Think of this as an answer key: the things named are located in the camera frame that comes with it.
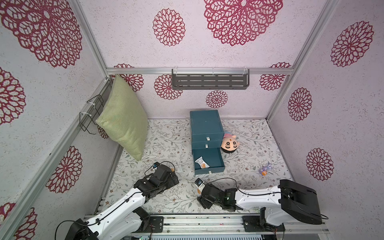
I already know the teal drawer cabinet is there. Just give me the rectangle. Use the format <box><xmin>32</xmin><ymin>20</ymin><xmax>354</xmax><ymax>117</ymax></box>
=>
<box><xmin>190</xmin><ymin>110</ymin><xmax>225</xmax><ymax>175</ymax></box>

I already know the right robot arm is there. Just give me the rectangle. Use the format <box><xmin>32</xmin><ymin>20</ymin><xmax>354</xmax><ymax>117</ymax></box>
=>
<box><xmin>195</xmin><ymin>178</ymin><xmax>323</xmax><ymax>227</ymax></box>

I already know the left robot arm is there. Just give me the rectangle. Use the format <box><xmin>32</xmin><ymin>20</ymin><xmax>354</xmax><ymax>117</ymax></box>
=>
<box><xmin>65</xmin><ymin>163</ymin><xmax>179</xmax><ymax>240</ymax></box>

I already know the cartoon face plush toy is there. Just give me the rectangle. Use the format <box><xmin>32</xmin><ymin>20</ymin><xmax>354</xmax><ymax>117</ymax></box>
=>
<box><xmin>221</xmin><ymin>133</ymin><xmax>239</xmax><ymax>154</ymax></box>

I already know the small purple toy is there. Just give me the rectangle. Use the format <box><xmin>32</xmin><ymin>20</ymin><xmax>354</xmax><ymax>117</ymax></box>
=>
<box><xmin>259</xmin><ymin>162</ymin><xmax>273</xmax><ymax>176</ymax></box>

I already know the green pillow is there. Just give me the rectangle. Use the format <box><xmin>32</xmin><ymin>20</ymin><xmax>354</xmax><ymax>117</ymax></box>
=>
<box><xmin>96</xmin><ymin>75</ymin><xmax>148</xmax><ymax>161</ymax></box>

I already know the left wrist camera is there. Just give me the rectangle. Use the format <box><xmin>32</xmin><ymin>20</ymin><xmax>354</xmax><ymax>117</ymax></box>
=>
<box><xmin>153</xmin><ymin>162</ymin><xmax>161</xmax><ymax>171</ymax></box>

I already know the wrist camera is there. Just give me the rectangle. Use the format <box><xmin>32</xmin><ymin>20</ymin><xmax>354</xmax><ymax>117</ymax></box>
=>
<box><xmin>195</xmin><ymin>178</ymin><xmax>206</xmax><ymax>195</ymax></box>
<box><xmin>153</xmin><ymin>162</ymin><xmax>161</xmax><ymax>171</ymax></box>

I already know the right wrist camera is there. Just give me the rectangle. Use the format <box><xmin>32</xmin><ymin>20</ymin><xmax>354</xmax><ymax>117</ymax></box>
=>
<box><xmin>195</xmin><ymin>178</ymin><xmax>206</xmax><ymax>195</ymax></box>

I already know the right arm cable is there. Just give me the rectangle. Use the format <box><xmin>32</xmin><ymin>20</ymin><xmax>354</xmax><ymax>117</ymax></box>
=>
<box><xmin>206</xmin><ymin>176</ymin><xmax>329</xmax><ymax>221</ymax></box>

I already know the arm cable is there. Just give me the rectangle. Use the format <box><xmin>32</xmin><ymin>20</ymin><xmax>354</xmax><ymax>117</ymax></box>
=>
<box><xmin>53</xmin><ymin>160</ymin><xmax>178</xmax><ymax>240</ymax></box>
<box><xmin>206</xmin><ymin>176</ymin><xmax>329</xmax><ymax>221</ymax></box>

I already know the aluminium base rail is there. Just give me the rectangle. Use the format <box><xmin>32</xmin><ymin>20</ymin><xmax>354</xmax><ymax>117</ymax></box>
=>
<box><xmin>77</xmin><ymin>212</ymin><xmax>330</xmax><ymax>236</ymax></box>

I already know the grey wall shelf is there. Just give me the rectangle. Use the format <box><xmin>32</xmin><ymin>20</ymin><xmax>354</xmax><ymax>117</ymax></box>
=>
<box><xmin>171</xmin><ymin>69</ymin><xmax>250</xmax><ymax>90</ymax></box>

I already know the black wire rack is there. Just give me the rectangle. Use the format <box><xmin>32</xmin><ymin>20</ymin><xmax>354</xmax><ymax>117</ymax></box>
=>
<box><xmin>79</xmin><ymin>95</ymin><xmax>104</xmax><ymax>135</ymax></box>

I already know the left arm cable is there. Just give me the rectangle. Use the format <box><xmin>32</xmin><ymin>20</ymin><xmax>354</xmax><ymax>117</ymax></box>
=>
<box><xmin>53</xmin><ymin>160</ymin><xmax>178</xmax><ymax>240</ymax></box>

